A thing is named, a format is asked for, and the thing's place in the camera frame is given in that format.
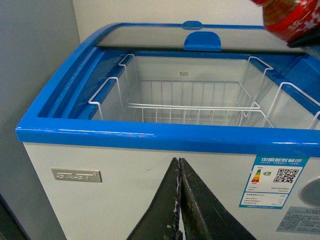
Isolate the blue energy label sticker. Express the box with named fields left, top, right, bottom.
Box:
left=239, top=155, right=309, bottom=210

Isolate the white wire freezer basket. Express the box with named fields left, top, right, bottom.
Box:
left=88, top=54, right=320, bottom=130

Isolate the oval grey control panel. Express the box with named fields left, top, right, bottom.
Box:
left=298, top=176, right=320, bottom=208

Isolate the sliding glass freezer lid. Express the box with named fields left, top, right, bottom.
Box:
left=97, top=21, right=304, bottom=54

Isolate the silver brand nameplate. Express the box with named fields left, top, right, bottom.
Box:
left=51, top=168, right=102, bottom=183

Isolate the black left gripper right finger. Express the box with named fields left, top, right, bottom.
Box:
left=179, top=158, right=255, bottom=240

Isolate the red label tea bottle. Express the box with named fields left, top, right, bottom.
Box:
left=252, top=0, right=320, bottom=43

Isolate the white blue chest freezer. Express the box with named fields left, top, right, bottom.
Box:
left=16, top=22, right=320, bottom=240

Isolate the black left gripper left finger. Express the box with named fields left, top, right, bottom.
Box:
left=127, top=157, right=183, bottom=240

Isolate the grey instruction sticker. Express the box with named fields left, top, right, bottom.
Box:
left=276, top=206, right=320, bottom=236

